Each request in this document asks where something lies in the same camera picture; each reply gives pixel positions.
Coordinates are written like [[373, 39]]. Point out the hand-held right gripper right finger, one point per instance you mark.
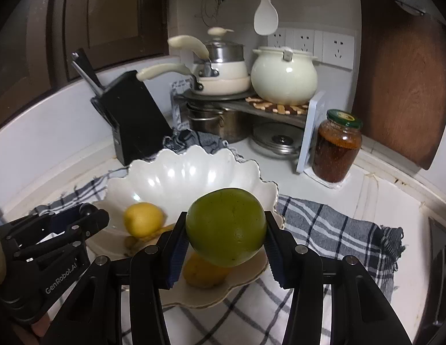
[[275, 255]]

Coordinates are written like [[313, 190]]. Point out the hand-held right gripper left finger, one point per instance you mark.
[[178, 249]]

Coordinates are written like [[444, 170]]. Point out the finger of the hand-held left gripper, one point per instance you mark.
[[64, 217], [90, 222]]

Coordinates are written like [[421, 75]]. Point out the yellow mango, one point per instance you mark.
[[205, 275]]

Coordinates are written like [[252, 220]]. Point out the green apple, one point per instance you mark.
[[226, 226]]

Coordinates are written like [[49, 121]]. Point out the white scalloped bowl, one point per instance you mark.
[[180, 176]]

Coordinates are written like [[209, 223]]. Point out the person's left hand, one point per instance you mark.
[[40, 325]]

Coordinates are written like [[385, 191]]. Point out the yellow lemon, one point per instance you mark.
[[143, 219]]

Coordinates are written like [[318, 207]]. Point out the grey white checkered cloth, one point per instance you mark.
[[316, 222]]

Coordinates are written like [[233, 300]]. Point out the black knife block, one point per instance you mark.
[[136, 122]]

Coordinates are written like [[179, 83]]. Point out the steel pot lid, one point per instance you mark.
[[278, 140]]

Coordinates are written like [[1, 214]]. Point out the glass jar with green lid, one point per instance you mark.
[[336, 151]]

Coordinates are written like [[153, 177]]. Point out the grey kitchen shelf rack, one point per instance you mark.
[[311, 133]]

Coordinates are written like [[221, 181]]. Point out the stainless steel stockpot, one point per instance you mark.
[[212, 122]]

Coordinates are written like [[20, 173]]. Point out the wooden lattice trivet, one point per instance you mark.
[[280, 109]]

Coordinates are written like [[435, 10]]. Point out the black cooktop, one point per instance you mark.
[[442, 276]]

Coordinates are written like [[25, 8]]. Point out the wide cream saucepan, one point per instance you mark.
[[226, 84]]

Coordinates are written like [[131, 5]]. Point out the white ceramic lidded pot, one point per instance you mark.
[[284, 75]]

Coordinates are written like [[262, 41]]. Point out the cream saucepan with steel lid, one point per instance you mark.
[[223, 55]]

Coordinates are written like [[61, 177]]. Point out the brown wooden cutting board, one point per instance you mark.
[[403, 79]]

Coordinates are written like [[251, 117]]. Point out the white rice paddle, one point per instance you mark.
[[265, 18]]

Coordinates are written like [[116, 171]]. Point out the dark wooden window frame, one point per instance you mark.
[[82, 18]]

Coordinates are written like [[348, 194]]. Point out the white wall socket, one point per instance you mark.
[[304, 41], [277, 41], [338, 50]]

